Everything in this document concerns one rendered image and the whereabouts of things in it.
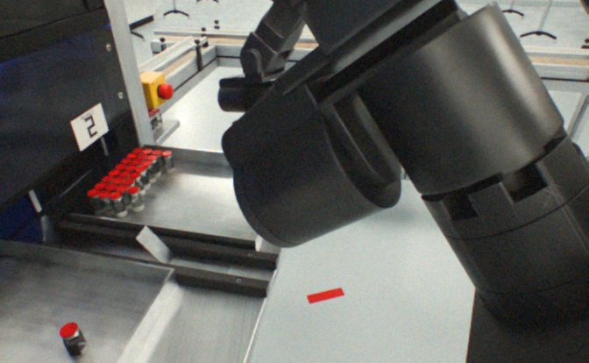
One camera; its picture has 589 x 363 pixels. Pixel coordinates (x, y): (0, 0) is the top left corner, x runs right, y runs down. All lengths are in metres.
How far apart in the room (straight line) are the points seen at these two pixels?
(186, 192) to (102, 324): 0.31
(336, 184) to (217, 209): 0.62
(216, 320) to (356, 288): 1.24
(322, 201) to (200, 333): 0.44
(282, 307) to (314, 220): 1.54
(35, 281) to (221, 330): 0.31
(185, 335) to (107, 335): 0.10
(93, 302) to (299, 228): 0.52
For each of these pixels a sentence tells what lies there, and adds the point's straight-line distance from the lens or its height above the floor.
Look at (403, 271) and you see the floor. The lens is 1.89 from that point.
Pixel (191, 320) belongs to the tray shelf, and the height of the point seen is 0.88.
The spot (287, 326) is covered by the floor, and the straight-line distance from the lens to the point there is 1.64.
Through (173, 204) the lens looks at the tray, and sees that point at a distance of 0.79.
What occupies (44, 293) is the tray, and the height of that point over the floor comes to 0.88.
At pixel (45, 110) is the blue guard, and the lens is 0.75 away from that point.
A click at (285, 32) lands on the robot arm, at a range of 0.65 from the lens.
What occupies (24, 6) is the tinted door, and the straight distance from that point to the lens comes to 0.75.
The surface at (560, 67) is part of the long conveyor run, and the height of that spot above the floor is 0.93.
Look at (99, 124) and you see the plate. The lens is 0.85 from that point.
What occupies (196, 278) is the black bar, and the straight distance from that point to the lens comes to 0.62.
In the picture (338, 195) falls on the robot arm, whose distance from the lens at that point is 0.15.
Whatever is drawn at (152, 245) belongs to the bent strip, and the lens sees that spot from 0.66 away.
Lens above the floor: 1.35
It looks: 33 degrees down
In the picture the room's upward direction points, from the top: straight up
